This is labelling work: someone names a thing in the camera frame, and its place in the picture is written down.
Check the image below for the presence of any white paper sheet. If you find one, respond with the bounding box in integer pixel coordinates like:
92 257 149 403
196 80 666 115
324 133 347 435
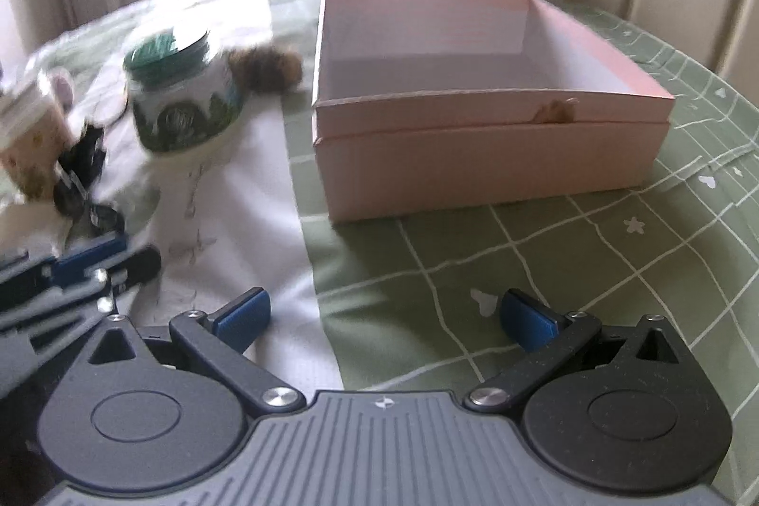
0 0 346 395

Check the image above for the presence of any pink cardboard box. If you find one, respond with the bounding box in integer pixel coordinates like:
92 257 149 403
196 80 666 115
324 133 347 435
313 0 674 222

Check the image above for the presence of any white paper cup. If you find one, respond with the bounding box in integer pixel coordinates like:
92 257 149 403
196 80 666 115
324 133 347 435
1 68 76 202

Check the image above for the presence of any green checked tablecloth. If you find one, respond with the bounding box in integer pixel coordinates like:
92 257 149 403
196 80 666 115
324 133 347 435
0 0 759 495

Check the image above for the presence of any green lid glass jar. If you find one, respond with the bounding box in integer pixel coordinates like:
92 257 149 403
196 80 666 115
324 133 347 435
122 23 243 154

